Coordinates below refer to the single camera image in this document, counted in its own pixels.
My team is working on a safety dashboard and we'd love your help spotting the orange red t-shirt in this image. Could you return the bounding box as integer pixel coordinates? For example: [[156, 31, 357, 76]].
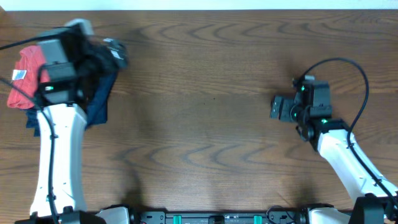
[[7, 45, 46, 110]]

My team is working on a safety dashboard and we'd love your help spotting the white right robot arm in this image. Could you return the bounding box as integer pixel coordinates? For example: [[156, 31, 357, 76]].
[[270, 94, 397, 223]]

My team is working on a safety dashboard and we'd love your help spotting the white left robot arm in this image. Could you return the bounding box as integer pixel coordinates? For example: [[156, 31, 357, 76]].
[[23, 34, 131, 223]]

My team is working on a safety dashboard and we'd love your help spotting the folded navy blue shirt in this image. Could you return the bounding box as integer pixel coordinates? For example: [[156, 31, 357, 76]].
[[24, 73, 118, 137]]

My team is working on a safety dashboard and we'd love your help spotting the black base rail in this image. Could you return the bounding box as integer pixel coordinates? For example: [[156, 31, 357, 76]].
[[96, 203, 355, 224]]

